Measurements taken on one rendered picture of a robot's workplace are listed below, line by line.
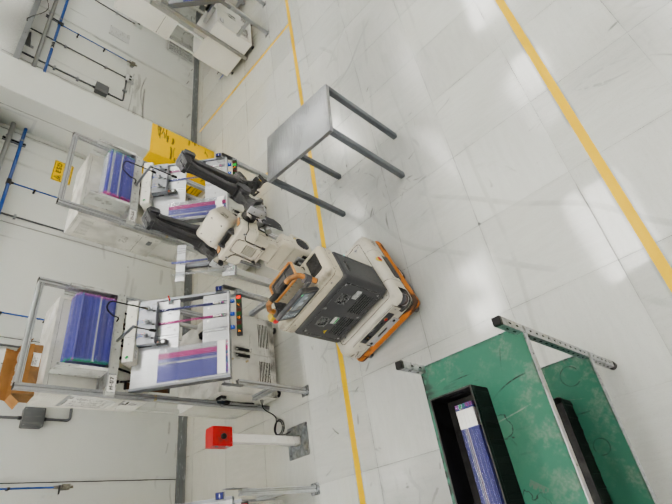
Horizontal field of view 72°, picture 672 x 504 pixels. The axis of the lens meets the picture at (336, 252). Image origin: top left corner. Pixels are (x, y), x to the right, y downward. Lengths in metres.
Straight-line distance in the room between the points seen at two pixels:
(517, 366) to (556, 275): 1.15
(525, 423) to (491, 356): 0.24
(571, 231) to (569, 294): 0.35
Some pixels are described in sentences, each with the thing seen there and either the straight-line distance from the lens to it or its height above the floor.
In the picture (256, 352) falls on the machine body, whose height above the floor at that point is 0.25.
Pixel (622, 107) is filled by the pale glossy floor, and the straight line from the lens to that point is 3.06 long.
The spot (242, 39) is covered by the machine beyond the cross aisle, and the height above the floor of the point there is 0.21.
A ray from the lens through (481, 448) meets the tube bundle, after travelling 1.71.
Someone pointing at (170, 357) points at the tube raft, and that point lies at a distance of 3.63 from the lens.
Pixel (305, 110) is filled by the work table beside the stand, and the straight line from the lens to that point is 3.56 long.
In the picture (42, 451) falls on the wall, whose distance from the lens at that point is 4.96.
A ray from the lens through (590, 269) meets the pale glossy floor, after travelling 2.73.
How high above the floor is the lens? 2.48
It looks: 39 degrees down
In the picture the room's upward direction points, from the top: 68 degrees counter-clockwise
